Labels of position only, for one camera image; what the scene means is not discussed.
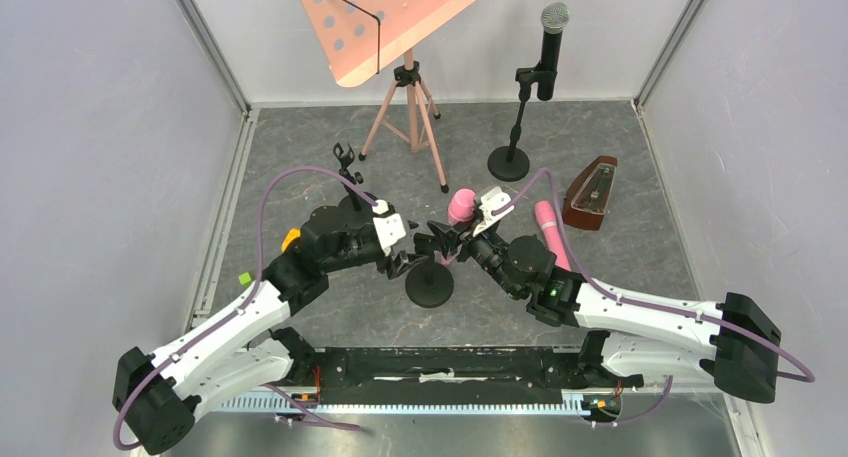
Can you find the black microphone stand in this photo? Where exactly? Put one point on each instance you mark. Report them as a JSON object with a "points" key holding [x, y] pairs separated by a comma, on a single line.
{"points": [[429, 284], [352, 203], [509, 163]]}

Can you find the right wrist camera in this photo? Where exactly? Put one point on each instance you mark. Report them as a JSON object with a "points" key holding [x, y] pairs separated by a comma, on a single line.
{"points": [[494, 204]]}

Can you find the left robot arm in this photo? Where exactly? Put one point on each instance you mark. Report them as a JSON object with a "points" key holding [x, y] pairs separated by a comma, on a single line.
{"points": [[160, 395]]}

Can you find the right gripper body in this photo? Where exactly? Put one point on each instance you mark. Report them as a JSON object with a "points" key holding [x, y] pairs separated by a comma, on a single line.
{"points": [[470, 243]]}

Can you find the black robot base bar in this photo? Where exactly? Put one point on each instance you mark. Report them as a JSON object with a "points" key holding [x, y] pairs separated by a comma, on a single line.
{"points": [[451, 376]]}

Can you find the black microphone silver grille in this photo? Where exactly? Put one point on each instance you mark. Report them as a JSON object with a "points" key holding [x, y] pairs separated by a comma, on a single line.
{"points": [[554, 19]]}

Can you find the colourful toy block stack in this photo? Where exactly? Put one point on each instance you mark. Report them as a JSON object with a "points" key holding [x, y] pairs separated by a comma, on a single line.
{"points": [[291, 240]]}

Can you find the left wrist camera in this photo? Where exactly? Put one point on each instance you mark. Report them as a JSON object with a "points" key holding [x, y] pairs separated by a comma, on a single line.
{"points": [[389, 225]]}

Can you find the small green cube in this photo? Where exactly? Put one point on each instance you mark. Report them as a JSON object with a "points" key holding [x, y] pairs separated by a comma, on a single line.
{"points": [[245, 279]]}

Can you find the brown metronome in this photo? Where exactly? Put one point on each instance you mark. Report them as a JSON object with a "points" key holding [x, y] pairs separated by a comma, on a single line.
{"points": [[586, 199]]}

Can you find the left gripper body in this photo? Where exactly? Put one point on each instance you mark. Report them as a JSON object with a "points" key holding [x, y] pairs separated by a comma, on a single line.
{"points": [[390, 266]]}

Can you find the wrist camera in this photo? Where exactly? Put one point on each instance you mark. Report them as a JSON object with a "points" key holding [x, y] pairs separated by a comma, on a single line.
{"points": [[494, 204], [389, 225]]}

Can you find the pink music stand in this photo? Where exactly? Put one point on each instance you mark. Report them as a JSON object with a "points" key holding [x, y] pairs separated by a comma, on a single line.
{"points": [[362, 38]]}

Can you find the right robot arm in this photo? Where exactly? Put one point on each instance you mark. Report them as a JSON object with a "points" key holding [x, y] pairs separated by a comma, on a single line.
{"points": [[731, 343]]}

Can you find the pink microphone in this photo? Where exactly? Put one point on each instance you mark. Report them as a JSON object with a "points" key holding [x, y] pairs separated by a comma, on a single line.
{"points": [[547, 219], [461, 207]]}

